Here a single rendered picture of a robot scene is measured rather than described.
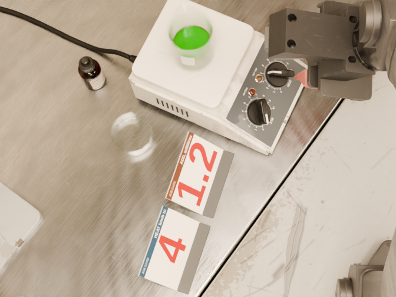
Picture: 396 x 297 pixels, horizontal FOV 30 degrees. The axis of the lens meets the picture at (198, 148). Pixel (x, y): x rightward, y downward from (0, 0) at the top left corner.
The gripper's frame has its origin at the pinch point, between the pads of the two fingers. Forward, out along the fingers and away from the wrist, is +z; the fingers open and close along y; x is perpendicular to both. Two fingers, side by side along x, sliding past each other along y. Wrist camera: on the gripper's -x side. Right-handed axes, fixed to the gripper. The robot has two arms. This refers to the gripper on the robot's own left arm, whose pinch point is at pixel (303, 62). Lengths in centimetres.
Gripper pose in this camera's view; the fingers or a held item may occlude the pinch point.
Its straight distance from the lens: 88.8
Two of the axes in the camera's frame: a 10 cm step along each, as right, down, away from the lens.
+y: -0.4, 10.0, -0.6
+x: 9.2, 0.6, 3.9
